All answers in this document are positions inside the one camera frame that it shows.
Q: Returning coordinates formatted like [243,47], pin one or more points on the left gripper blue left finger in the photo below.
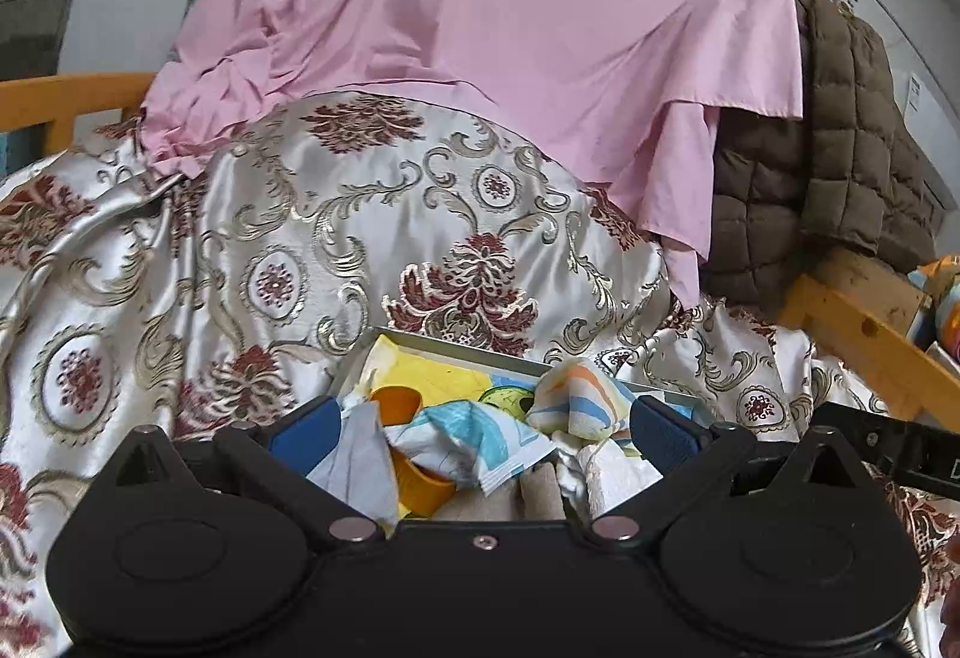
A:
[271,464]

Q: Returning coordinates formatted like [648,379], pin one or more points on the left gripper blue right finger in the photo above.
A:
[693,462]

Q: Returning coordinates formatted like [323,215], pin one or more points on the grey white cloth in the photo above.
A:
[359,469]

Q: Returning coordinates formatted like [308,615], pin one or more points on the white blue plastic bag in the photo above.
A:
[477,446]

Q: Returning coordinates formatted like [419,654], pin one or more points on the striped pastel cloth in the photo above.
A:
[579,398]

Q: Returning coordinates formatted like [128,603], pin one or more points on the colourful striped blanket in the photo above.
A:
[941,281]

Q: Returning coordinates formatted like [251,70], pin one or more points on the grey tray with cartoon print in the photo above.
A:
[579,478]

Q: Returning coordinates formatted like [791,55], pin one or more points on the cardboard box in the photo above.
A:
[873,286]

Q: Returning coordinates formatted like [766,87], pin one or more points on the silver floral satin cover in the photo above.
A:
[195,303]

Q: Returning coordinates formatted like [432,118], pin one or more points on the brown quilted jacket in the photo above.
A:
[847,174]

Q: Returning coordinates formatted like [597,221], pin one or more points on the white air conditioner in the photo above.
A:
[932,130]

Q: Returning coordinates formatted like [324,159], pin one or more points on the pink hanging sheet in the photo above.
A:
[626,94]

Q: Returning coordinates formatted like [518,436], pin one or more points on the wooden bed frame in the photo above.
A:
[903,376]

